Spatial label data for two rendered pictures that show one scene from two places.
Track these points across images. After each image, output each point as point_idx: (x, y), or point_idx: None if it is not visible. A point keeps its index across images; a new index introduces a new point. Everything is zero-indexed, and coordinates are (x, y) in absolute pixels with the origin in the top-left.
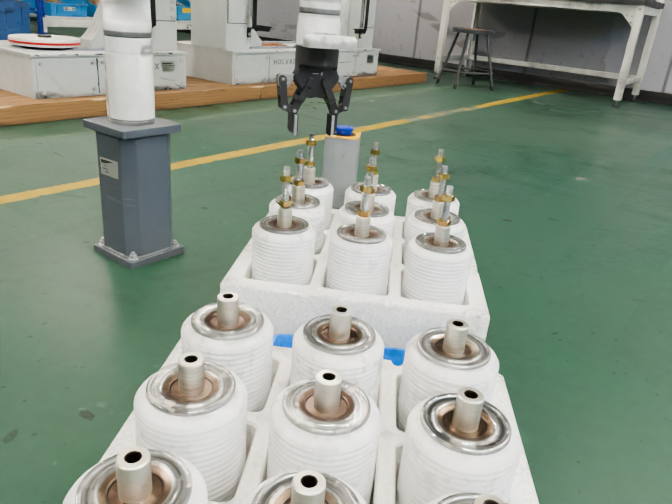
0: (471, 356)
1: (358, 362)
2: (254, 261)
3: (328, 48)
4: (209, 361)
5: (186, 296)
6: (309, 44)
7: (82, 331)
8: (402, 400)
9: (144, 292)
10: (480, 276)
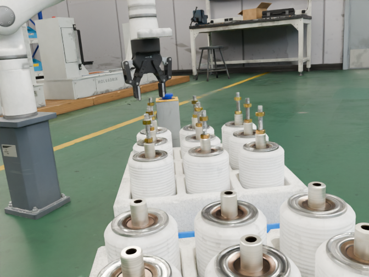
0: (333, 207)
1: (254, 230)
2: (134, 186)
3: (154, 36)
4: None
5: (80, 229)
6: (141, 35)
7: (7, 270)
8: (288, 255)
9: (49, 233)
10: None
